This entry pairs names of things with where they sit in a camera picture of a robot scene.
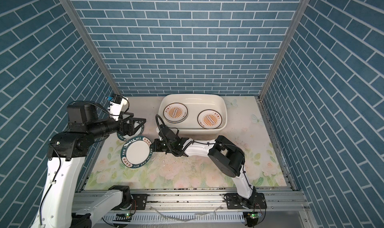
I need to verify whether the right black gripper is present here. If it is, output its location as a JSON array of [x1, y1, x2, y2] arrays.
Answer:
[[148, 137, 175, 152]]

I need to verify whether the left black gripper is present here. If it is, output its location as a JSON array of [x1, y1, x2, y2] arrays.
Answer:
[[86, 110, 146, 141]]

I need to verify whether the green rim text plate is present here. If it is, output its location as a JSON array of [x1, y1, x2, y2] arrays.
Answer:
[[117, 126, 145, 142], [121, 136, 153, 169]]

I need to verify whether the orange sunburst plate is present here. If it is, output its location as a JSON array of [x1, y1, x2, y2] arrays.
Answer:
[[197, 109, 223, 130], [163, 102, 188, 118], [165, 116, 188, 124]]

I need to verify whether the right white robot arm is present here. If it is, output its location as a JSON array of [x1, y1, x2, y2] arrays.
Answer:
[[150, 131, 261, 209]]

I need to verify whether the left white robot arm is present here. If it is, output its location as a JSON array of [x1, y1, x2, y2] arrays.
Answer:
[[32, 117, 146, 228]]

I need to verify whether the white plastic bin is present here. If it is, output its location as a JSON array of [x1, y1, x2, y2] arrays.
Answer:
[[158, 94, 228, 135]]

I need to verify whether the left green circuit board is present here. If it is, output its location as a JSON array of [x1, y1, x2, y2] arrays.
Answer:
[[114, 213, 133, 223]]

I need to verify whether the green circuit board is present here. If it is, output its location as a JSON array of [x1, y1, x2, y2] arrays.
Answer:
[[244, 212, 261, 223], [114, 213, 133, 223]]

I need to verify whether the right green circuit board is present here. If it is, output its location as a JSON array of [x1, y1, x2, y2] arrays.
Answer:
[[244, 212, 261, 223]]

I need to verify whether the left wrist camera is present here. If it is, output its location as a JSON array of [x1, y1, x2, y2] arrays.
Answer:
[[107, 94, 129, 121]]

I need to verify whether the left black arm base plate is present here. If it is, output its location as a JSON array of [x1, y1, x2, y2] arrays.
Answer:
[[128, 194, 148, 212]]

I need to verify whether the white slotted cable duct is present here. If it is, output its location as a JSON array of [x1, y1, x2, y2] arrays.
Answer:
[[104, 212, 245, 225]]

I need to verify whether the aluminium mounting rail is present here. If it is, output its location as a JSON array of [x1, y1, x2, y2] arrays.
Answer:
[[71, 188, 310, 214]]

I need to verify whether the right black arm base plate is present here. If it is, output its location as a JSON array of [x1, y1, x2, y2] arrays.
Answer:
[[224, 192, 267, 210]]

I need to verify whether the left aluminium corner post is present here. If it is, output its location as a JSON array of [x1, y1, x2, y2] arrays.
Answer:
[[59, 0, 122, 95]]

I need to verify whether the aluminium corner post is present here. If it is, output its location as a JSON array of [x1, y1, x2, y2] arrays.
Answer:
[[59, 0, 122, 95], [259, 0, 310, 100]]

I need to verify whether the right aluminium corner post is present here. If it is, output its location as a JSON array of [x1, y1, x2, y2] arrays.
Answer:
[[259, 0, 310, 100]]

